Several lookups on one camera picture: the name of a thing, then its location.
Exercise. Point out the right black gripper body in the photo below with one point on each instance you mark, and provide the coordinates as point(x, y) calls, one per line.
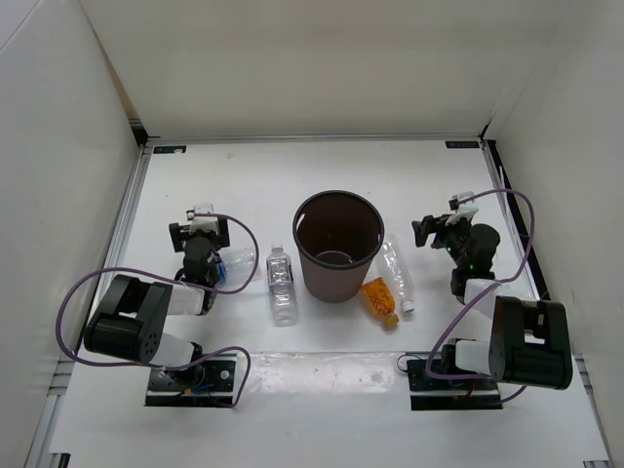
point(453, 239)

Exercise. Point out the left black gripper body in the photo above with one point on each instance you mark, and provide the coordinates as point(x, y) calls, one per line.
point(214, 277)

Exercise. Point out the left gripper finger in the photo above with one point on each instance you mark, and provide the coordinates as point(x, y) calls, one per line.
point(221, 236)
point(179, 235)

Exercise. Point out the clear bottle blue label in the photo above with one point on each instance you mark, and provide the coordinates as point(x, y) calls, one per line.
point(236, 266)

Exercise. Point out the clear plastic bottle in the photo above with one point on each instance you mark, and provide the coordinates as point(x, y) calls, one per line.
point(396, 274)

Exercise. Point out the clear water bottle white label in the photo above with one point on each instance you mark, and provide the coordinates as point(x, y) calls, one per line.
point(281, 287)

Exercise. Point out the orange drink bottle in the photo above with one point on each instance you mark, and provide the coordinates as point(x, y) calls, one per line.
point(380, 302)

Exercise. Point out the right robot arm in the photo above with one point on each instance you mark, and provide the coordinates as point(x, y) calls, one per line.
point(528, 343)

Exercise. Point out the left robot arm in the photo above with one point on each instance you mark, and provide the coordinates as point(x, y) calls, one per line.
point(130, 319)

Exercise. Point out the brown plastic waste bin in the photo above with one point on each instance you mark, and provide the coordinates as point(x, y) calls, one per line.
point(337, 235)

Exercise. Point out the right dark corner label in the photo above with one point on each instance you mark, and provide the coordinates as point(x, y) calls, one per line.
point(462, 144)

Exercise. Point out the dark corner label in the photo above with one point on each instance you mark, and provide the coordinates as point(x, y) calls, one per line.
point(169, 149)
point(462, 144)

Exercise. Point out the left dark corner label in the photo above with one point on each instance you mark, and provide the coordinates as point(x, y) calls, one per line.
point(169, 149)

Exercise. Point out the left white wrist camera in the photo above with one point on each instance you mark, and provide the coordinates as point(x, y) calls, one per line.
point(200, 219)

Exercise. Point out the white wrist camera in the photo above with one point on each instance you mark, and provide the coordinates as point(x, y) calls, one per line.
point(459, 209)
point(200, 219)

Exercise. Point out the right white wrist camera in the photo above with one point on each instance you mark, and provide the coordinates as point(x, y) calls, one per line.
point(459, 209)

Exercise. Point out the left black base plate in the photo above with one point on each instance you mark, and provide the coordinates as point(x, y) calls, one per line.
point(210, 386)

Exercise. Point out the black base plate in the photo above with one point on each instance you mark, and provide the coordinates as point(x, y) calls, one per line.
point(210, 386)
point(428, 394)

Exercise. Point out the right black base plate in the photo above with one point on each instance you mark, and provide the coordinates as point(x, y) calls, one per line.
point(428, 394)

